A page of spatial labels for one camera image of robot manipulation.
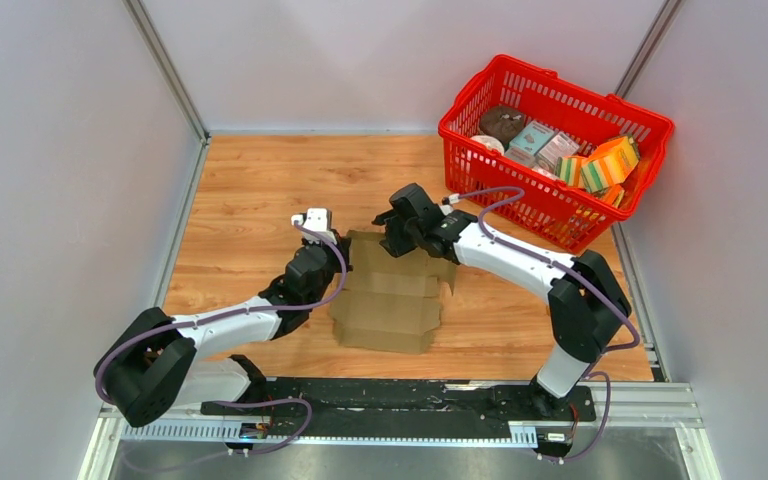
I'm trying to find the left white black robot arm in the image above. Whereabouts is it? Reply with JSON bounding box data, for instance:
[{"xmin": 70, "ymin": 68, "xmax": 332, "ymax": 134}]
[{"xmin": 93, "ymin": 231, "xmax": 351, "ymax": 427}]

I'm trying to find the right aluminium corner post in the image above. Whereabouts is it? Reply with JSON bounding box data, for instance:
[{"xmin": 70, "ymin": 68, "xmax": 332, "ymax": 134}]
[{"xmin": 614, "ymin": 0, "xmax": 684, "ymax": 98}]

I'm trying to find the aluminium frame corner post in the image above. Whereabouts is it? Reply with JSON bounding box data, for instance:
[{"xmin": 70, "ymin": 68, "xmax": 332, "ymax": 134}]
[{"xmin": 123, "ymin": 0, "xmax": 210, "ymax": 145}]

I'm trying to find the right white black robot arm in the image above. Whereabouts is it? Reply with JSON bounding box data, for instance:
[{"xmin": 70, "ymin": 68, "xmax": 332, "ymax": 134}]
[{"xmin": 372, "ymin": 183, "xmax": 640, "ymax": 419}]

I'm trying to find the red plastic basket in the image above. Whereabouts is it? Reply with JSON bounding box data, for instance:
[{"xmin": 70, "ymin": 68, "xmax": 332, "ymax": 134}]
[{"xmin": 438, "ymin": 54, "xmax": 674, "ymax": 253}]

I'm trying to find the green orange striped pack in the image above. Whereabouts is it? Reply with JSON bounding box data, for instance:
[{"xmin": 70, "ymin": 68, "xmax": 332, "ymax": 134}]
[{"xmin": 554, "ymin": 155, "xmax": 588, "ymax": 190}]

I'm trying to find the brown cardboard paper box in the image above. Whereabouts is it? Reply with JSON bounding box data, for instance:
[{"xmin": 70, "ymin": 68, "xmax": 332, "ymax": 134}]
[{"xmin": 329, "ymin": 230, "xmax": 456, "ymax": 355}]

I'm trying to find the grey white small box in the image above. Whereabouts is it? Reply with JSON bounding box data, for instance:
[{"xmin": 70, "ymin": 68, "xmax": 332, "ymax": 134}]
[{"xmin": 536, "ymin": 132, "xmax": 580, "ymax": 172}]

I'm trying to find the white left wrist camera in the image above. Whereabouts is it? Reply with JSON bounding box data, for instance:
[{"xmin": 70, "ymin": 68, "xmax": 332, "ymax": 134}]
[{"xmin": 291, "ymin": 207, "xmax": 332, "ymax": 234}]

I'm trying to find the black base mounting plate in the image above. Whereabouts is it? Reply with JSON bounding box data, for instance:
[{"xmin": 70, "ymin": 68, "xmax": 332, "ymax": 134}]
[{"xmin": 199, "ymin": 376, "xmax": 597, "ymax": 440}]

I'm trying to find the brown round packaged item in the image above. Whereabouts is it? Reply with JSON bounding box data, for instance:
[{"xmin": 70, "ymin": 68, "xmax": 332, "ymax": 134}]
[{"xmin": 478, "ymin": 105, "xmax": 526, "ymax": 149}]

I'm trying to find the teal small box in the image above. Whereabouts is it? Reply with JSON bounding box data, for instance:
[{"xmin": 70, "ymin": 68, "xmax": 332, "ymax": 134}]
[{"xmin": 509, "ymin": 120, "xmax": 555, "ymax": 156}]

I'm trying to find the white round container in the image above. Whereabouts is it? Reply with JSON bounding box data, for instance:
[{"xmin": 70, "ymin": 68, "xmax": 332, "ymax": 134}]
[{"xmin": 471, "ymin": 134, "xmax": 505, "ymax": 154}]

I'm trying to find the orange green striped box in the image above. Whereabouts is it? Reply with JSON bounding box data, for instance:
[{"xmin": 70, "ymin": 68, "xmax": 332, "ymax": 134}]
[{"xmin": 581, "ymin": 135, "xmax": 640, "ymax": 193}]

